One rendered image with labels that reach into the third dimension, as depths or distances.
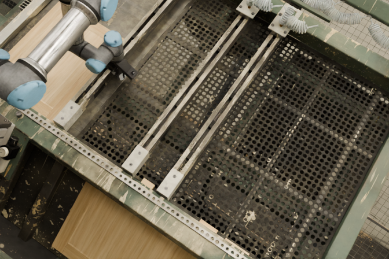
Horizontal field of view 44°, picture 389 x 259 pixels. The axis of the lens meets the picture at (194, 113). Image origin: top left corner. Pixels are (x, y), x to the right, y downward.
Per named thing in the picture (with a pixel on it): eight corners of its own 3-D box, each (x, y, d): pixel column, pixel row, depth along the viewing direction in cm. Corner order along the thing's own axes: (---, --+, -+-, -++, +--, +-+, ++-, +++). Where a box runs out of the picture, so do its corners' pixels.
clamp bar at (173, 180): (153, 191, 215) (151, 176, 193) (281, 14, 259) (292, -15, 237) (171, 204, 213) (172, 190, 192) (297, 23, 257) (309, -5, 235)
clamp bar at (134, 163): (118, 168, 219) (114, 151, 197) (251, -3, 262) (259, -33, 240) (136, 180, 217) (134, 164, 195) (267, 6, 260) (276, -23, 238)
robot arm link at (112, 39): (98, 39, 202) (110, 25, 205) (101, 52, 212) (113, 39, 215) (113, 48, 201) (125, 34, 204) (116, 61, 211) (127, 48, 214)
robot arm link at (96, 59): (79, 65, 207) (94, 47, 211) (99, 78, 206) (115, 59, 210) (76, 55, 200) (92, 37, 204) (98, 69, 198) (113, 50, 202)
